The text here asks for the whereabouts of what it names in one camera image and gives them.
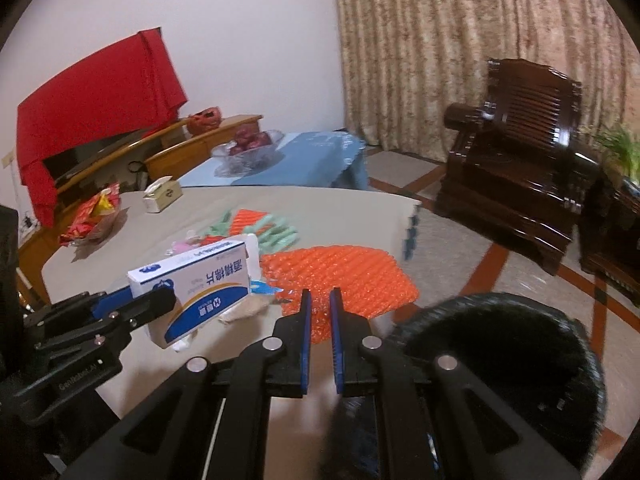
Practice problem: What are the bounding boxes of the white blue medicine box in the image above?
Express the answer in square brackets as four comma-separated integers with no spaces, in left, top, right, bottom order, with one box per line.
[127,238,250,349]

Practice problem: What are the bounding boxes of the mint green rubber glove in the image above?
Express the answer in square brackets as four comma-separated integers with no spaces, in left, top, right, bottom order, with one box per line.
[242,214,298,256]

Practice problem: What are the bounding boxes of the orange bubble wrap sheet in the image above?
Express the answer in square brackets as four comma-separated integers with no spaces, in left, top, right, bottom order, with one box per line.
[260,245,419,344]

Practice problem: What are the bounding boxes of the pink tissue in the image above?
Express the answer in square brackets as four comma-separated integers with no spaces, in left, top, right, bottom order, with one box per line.
[166,230,200,256]

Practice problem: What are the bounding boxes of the red mesh ball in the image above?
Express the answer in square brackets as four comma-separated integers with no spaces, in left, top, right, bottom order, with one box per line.
[198,235,224,247]

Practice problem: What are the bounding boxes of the blue hand cream tube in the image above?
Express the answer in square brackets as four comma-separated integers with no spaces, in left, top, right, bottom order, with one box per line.
[243,233,282,296]

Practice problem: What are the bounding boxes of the black lined trash bin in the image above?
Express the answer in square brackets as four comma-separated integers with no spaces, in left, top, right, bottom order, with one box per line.
[388,292,608,472]

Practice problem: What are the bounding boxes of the red snack bag bowl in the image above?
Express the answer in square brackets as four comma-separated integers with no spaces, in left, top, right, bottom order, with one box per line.
[58,182,122,246]

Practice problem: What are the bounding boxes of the beige tissue box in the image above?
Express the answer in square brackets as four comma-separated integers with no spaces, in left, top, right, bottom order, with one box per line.
[143,176,182,214]

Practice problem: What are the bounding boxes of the wooden TV cabinet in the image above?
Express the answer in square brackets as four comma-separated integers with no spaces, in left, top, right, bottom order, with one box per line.
[17,114,262,309]

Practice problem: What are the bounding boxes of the glass fruit bowl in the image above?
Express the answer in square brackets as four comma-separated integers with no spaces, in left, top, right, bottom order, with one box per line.
[210,130,284,177]

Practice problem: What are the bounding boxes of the red apples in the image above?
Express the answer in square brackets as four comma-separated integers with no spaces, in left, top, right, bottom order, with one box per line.
[229,124,272,155]

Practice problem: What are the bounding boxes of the red cloth cover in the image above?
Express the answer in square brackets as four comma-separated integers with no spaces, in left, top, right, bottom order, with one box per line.
[15,28,188,228]

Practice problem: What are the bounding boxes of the blue tablecloth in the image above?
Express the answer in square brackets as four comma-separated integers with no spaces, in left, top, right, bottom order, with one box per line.
[178,131,369,191]

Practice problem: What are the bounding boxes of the dark wooden armchair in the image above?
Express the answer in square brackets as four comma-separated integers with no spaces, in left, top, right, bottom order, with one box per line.
[434,58,599,275]

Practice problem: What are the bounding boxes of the dark wooden side table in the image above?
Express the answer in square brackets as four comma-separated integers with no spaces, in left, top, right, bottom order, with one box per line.
[578,174,639,307]

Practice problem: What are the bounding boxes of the green potted plant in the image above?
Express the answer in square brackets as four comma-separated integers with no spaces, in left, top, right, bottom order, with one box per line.
[596,122,639,186]

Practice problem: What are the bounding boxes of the floral beige curtain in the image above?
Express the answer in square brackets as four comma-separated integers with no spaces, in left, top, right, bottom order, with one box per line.
[336,0,639,160]

